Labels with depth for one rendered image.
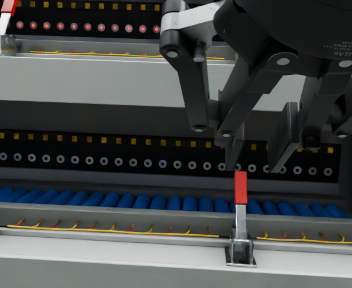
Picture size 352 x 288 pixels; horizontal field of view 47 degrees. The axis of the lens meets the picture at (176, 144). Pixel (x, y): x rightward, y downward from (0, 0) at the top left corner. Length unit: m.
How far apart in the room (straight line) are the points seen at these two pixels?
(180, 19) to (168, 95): 0.24
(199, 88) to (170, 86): 0.21
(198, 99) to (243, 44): 0.05
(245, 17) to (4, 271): 0.34
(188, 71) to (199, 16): 0.03
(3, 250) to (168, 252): 0.16
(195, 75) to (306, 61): 0.05
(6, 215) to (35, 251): 0.08
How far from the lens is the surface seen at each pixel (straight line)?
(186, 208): 0.49
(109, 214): 0.46
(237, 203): 0.42
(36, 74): 0.45
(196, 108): 0.23
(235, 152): 0.29
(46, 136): 0.59
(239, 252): 0.42
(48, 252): 0.43
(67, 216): 0.47
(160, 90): 0.42
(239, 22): 0.17
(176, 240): 0.44
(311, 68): 0.20
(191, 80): 0.20
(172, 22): 0.18
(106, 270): 0.40
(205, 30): 0.18
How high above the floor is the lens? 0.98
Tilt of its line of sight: 10 degrees up
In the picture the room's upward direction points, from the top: 3 degrees clockwise
